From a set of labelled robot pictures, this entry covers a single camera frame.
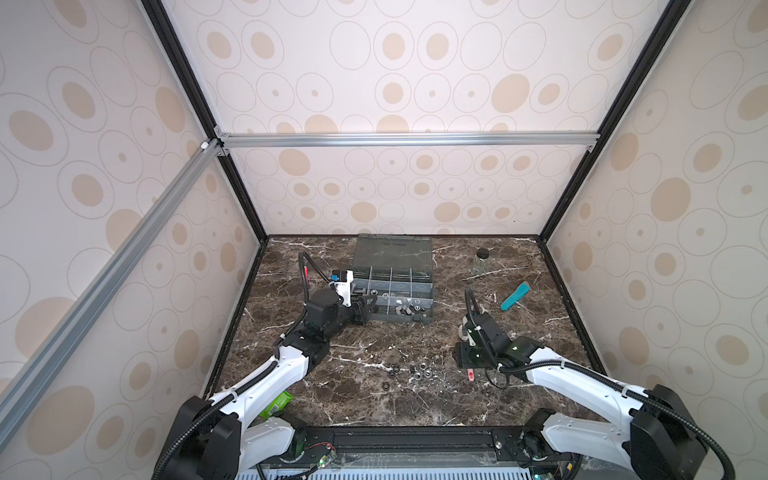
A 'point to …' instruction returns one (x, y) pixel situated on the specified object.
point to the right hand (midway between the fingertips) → (461, 352)
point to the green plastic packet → (279, 404)
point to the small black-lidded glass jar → (480, 268)
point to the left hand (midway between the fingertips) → (378, 294)
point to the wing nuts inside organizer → (408, 306)
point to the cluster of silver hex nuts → (424, 372)
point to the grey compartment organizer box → (397, 269)
